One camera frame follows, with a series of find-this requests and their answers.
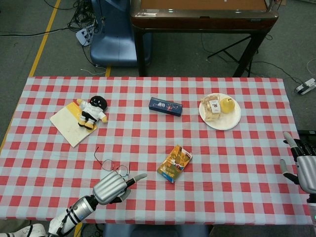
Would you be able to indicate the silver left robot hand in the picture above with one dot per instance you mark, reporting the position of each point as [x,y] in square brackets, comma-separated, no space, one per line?
[111,187]

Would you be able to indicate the bread in clear plastic bag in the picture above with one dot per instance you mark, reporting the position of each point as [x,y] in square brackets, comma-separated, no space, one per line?
[209,111]

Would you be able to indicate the cream yellow notebook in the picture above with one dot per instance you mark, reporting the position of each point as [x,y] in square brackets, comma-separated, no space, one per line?
[69,123]

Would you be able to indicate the white grey power strip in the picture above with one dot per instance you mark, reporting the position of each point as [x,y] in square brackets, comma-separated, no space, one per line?
[306,87]

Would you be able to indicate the red white checkered tablecloth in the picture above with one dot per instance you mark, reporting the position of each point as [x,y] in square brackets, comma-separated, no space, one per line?
[158,138]

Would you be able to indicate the white round plate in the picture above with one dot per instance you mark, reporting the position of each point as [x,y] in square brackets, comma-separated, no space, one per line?
[227,121]

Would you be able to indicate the thin-framed eyeglasses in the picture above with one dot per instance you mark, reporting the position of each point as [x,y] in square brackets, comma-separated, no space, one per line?
[108,165]

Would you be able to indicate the blue seat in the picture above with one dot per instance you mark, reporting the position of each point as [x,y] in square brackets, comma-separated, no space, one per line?
[155,232]

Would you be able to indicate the white power strip with plugs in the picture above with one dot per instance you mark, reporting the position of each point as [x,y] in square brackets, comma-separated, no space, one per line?
[84,37]

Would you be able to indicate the black flat box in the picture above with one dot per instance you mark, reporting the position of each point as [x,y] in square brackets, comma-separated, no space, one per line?
[307,132]

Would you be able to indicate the dark wood mahjong table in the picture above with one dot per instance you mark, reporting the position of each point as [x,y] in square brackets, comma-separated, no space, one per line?
[197,23]

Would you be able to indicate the dark blue rectangular box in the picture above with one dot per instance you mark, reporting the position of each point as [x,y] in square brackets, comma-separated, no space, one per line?
[165,106]

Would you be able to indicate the orange snack packet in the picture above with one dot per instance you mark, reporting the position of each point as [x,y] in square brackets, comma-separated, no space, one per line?
[175,163]

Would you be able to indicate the black white plush doll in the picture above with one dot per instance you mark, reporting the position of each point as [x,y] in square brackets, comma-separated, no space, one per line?
[92,111]

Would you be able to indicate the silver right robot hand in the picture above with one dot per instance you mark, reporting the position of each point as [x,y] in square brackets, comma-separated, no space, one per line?
[307,170]

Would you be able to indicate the blue plastic chair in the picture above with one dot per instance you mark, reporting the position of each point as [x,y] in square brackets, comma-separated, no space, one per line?
[111,47]

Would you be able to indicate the yellow pear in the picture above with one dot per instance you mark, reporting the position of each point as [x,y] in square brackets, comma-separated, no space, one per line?
[227,106]

